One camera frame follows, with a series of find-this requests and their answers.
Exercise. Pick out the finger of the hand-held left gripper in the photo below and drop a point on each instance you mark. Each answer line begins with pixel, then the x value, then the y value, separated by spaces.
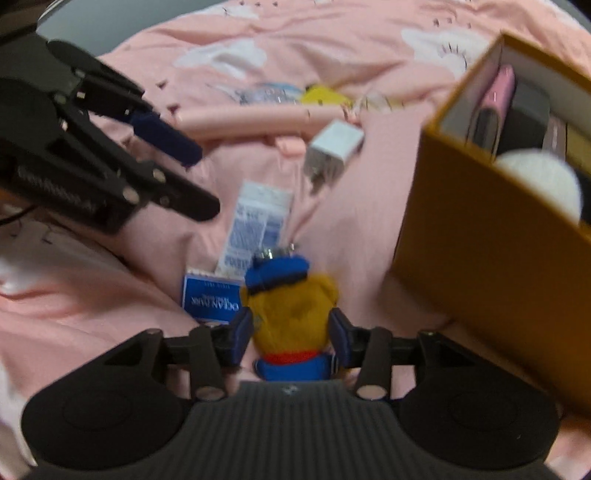
pixel 184 198
pixel 166 136

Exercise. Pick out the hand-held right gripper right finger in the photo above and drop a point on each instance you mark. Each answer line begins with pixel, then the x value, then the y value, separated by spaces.
pixel 340 337

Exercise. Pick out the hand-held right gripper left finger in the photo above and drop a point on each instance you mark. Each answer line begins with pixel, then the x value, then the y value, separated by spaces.
pixel 239 337

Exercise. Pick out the pink handheld fan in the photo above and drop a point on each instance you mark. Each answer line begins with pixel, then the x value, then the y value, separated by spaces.
pixel 240 121

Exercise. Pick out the orange cardboard box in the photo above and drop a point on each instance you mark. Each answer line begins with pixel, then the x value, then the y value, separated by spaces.
pixel 485 258

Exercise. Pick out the pink embossed wallet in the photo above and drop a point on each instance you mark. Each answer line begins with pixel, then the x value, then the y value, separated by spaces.
pixel 501 92

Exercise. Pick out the blue printed card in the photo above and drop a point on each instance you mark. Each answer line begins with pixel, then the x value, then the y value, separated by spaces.
pixel 207 300

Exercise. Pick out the white blue printed tag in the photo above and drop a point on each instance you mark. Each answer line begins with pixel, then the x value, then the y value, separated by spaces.
pixel 254 221

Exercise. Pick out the pink printed blanket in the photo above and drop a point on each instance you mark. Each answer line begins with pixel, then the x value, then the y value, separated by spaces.
pixel 369 230

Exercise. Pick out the white charger plug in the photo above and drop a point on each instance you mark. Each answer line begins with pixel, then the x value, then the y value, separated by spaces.
pixel 337 143

